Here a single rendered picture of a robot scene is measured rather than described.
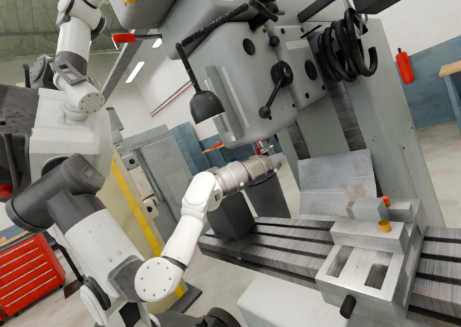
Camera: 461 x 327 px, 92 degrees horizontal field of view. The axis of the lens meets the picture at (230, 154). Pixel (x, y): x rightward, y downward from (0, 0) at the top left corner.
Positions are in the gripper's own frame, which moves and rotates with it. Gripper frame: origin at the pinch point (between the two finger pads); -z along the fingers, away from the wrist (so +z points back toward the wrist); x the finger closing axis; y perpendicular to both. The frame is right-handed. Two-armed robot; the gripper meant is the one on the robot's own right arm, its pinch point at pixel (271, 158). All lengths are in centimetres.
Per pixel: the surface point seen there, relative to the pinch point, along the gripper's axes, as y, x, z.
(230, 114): -17.9, -6.5, 9.4
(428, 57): 10, 169, -384
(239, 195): 15.0, 27.0, 7.9
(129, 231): 38, 151, 84
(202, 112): -19.8, -19.4, 19.5
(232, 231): 26.6, 24.8, 17.4
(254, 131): -10.9, -9.2, 5.8
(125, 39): -46, -2, 26
